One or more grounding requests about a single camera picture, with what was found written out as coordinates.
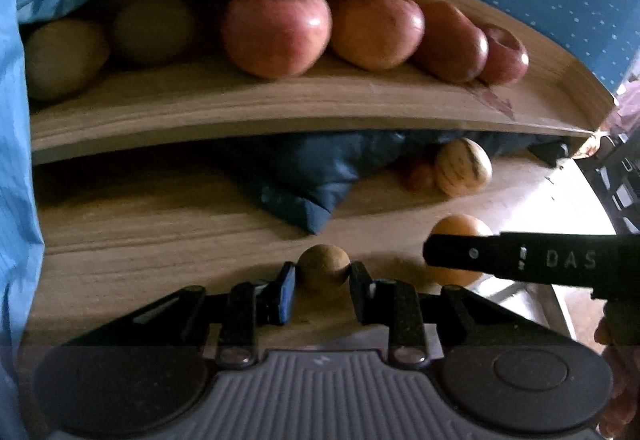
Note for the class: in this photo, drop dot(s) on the striped cream pepino melon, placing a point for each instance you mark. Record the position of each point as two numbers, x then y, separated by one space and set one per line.
462 168

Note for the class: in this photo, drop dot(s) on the orange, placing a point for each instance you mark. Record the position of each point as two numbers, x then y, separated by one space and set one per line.
457 225

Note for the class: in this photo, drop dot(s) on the light blue striped coat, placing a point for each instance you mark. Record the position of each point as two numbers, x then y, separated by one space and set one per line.
20 220

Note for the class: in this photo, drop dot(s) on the dark blue cloth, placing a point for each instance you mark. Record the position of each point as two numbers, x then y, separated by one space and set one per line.
310 175

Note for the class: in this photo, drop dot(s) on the steel tray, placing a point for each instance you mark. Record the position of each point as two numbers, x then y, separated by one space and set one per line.
545 305

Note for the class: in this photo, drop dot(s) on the person's right hand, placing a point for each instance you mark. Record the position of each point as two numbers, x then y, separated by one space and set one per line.
625 390

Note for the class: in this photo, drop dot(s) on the small red tomato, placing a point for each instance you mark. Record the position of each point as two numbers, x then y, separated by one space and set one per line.
419 175

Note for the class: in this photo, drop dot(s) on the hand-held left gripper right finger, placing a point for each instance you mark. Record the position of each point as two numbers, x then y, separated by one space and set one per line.
361 292

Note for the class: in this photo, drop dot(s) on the wooden shelf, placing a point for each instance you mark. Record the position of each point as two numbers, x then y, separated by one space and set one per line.
300 103

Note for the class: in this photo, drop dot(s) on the large brown kiwi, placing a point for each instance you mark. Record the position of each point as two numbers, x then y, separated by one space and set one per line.
62 58
150 33

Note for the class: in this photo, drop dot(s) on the small brown kiwi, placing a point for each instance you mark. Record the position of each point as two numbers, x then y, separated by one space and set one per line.
322 265

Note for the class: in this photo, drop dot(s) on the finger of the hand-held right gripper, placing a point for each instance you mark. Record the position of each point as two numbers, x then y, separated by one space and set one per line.
500 255

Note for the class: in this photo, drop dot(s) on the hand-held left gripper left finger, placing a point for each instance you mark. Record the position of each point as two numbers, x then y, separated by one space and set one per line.
286 295

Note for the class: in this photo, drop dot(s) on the red apple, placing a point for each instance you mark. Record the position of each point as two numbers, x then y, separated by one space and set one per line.
505 55
375 30
275 33
452 45

